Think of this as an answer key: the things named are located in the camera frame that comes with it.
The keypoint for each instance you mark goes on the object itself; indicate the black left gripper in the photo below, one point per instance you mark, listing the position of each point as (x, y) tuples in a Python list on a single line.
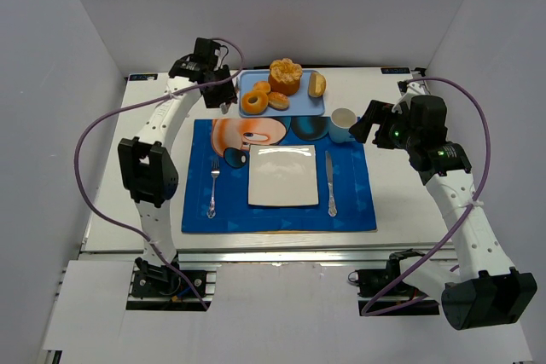
[(220, 94)]

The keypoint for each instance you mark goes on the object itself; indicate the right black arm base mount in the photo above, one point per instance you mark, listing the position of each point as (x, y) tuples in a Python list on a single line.
[(370, 281)]

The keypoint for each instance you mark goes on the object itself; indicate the ring donut bread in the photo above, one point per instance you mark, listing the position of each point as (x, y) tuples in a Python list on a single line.
[(254, 102)]

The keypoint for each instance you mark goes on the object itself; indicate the white and blue mug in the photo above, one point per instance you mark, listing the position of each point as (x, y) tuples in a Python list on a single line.
[(341, 120)]

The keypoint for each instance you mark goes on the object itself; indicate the white square plate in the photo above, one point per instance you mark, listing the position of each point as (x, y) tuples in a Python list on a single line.
[(282, 176)]

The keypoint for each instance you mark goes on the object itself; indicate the aluminium frame rail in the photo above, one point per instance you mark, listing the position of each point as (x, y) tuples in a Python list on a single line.
[(314, 254)]

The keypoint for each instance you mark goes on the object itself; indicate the silver table knife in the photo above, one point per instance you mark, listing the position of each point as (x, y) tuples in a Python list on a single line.
[(332, 210)]

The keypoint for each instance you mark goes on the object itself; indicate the small round bun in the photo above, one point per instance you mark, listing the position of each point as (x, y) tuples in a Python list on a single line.
[(262, 86)]

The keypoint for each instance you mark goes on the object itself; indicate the blue corner label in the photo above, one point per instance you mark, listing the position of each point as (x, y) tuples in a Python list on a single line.
[(143, 77), (395, 70)]

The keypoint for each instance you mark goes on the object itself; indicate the silver fork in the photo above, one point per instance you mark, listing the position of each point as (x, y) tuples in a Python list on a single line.
[(215, 173)]

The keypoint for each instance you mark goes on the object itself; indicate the light blue tray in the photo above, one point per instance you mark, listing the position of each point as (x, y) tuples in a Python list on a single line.
[(301, 104)]

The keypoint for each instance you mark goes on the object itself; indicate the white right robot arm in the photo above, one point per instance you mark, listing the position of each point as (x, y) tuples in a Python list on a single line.
[(467, 272)]

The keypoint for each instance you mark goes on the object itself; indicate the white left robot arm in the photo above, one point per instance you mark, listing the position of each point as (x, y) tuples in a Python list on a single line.
[(151, 177)]

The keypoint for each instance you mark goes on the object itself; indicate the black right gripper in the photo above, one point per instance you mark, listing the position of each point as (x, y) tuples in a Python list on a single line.
[(372, 118)]

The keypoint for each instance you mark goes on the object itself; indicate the cut half bread roll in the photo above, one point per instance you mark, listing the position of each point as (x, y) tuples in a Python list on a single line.
[(317, 85)]

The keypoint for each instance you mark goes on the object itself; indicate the blue cartoon placemat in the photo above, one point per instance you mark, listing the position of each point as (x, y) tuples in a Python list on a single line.
[(231, 139)]

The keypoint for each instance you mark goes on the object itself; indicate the right blue corner label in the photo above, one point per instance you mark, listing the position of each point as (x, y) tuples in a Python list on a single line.
[(395, 70)]

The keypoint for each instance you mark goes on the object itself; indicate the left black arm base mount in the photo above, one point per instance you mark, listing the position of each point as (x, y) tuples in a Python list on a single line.
[(155, 288)]

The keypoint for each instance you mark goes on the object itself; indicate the tall orange cake bread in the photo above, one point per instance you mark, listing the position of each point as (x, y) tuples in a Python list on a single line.
[(285, 76)]

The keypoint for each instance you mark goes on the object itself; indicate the left blue corner label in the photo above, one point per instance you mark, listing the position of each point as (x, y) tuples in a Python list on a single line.
[(143, 77)]

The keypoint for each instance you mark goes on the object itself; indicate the glazed round bun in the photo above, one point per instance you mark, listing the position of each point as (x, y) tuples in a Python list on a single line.
[(278, 101)]

